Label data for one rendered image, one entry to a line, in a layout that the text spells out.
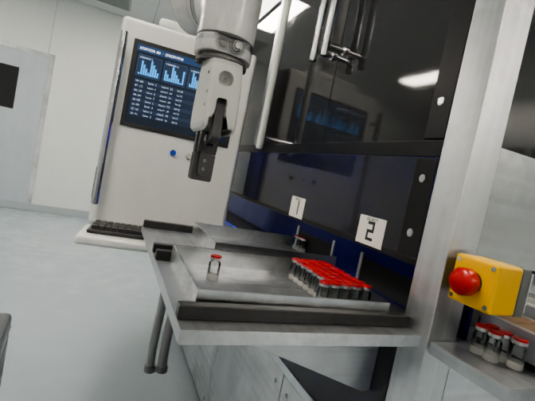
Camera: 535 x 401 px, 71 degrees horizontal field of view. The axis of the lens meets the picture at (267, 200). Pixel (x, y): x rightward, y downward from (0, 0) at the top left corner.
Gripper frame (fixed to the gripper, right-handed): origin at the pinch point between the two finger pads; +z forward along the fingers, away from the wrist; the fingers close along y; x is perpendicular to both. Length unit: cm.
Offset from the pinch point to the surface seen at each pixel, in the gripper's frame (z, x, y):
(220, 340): 21.4, -4.2, -11.3
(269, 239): 19, -38, 53
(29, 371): 108, 31, 132
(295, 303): 17.8, -17.0, -6.3
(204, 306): 18.2, -2.0, -8.3
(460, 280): 8.5, -35.2, -18.8
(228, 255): 17.4, -13.6, 19.4
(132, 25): -44, 13, 91
